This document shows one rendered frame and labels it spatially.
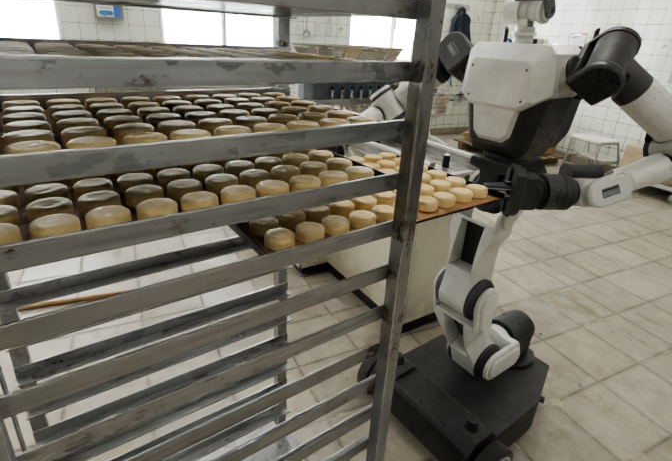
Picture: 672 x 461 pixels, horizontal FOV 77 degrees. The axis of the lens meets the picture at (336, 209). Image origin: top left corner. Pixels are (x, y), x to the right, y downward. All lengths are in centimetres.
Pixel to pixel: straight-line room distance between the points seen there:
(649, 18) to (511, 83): 480
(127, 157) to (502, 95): 97
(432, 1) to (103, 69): 44
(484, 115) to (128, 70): 99
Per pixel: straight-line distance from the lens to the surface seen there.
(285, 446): 156
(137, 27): 528
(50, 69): 50
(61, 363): 114
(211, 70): 53
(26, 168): 51
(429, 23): 68
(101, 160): 52
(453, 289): 144
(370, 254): 220
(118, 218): 58
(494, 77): 126
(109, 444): 132
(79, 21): 528
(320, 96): 234
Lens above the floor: 137
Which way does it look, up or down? 22 degrees down
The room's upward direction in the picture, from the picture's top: 3 degrees clockwise
